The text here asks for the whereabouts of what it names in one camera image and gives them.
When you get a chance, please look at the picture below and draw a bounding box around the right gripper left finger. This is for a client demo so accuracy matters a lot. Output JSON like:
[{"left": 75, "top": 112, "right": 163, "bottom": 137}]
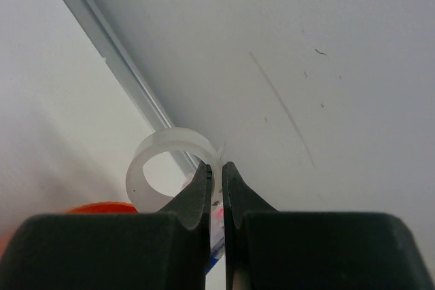
[{"left": 1, "top": 164, "right": 213, "bottom": 289}]

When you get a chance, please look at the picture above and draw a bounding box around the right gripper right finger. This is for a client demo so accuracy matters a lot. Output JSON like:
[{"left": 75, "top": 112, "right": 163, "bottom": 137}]
[{"left": 222, "top": 162, "right": 434, "bottom": 289}]

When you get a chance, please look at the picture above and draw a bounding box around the clear tape roll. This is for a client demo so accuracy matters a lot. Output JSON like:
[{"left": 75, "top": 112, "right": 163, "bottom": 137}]
[{"left": 126, "top": 128, "right": 222, "bottom": 213}]

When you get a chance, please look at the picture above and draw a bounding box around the orange round pen holder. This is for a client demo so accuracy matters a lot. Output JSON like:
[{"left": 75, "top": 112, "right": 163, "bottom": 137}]
[{"left": 0, "top": 201, "right": 139, "bottom": 257}]

